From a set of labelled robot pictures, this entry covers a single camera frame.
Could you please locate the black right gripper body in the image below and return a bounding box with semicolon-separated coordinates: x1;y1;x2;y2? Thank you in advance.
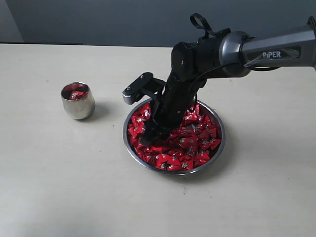
150;72;205;130

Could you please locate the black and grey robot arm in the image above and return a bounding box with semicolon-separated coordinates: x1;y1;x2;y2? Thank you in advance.
140;13;316;146

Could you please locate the pile of red wrapped candies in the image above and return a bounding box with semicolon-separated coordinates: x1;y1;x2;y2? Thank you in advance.
127;103;222;171

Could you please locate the round stainless steel plate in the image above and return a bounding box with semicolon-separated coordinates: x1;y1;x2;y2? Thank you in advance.
122;98;226;176

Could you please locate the stainless steel cup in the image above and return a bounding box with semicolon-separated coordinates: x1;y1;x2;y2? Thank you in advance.
61;82;95;120

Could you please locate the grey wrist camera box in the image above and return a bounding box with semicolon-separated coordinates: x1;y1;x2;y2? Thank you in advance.
122;72;165;105

